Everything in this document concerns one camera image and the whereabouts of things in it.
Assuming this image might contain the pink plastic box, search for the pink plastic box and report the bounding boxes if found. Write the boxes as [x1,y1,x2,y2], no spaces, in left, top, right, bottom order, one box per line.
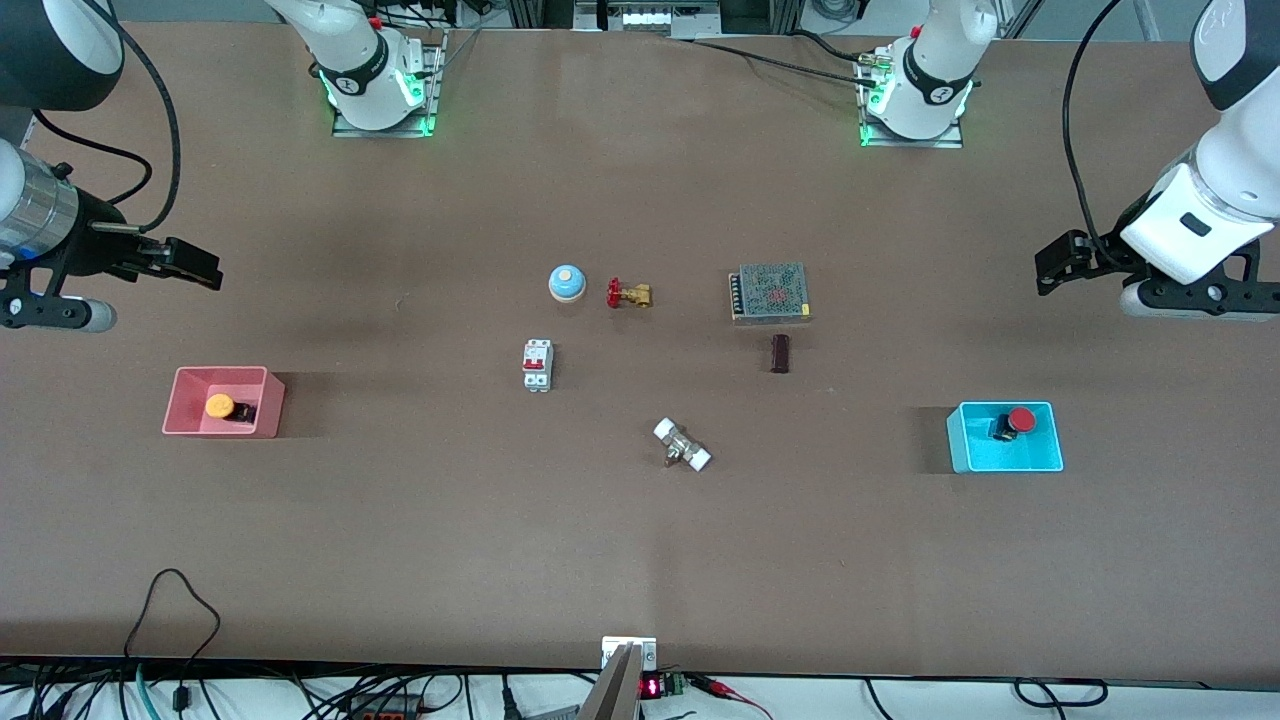
[162,366,286,439]

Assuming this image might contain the cyan plastic box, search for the cyan plastic box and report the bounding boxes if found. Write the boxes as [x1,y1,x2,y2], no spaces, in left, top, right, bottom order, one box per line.
[946,401,1065,474]

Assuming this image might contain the metal mesh power supply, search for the metal mesh power supply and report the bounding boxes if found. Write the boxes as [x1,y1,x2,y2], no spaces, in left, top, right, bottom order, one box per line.
[728,262,813,327]

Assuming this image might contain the metal valve white ends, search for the metal valve white ends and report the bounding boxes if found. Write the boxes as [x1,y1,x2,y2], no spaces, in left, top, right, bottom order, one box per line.
[653,417,713,473]

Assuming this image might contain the white background device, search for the white background device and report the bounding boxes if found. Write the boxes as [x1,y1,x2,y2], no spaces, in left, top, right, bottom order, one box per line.
[575,0,723,39]

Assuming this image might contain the black power strip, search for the black power strip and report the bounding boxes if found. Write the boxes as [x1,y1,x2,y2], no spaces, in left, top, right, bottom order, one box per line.
[340,693,426,720]

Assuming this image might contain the white mounting plate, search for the white mounting plate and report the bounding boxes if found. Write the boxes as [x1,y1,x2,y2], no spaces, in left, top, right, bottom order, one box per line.
[601,636,658,672]

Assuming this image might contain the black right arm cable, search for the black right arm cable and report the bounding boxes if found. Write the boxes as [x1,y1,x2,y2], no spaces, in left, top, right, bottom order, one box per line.
[35,0,183,233]

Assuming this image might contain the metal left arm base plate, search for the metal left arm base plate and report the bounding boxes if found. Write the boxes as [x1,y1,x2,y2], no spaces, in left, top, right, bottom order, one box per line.
[860,60,964,149]

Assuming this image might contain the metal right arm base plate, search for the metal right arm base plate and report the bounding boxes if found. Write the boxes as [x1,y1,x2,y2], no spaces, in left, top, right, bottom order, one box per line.
[332,30,448,139]

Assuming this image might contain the black cable across table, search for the black cable across table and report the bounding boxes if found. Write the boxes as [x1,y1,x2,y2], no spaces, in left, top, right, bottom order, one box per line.
[690,30,886,89]

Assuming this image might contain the black looped cable with ferrite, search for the black looped cable with ferrite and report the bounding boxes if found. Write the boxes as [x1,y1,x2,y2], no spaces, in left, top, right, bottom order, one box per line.
[122,568,223,713]

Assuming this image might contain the black coiled cable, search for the black coiled cable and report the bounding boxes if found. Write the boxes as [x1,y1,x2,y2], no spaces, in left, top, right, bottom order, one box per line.
[1013,677,1109,709]

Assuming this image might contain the red clip lead cable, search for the red clip lead cable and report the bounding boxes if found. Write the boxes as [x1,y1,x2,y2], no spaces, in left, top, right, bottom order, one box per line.
[688,674,773,720]

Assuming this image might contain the grey camera mount beam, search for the grey camera mount beam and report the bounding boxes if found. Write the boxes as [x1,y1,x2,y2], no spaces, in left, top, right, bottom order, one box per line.
[577,643,642,720]

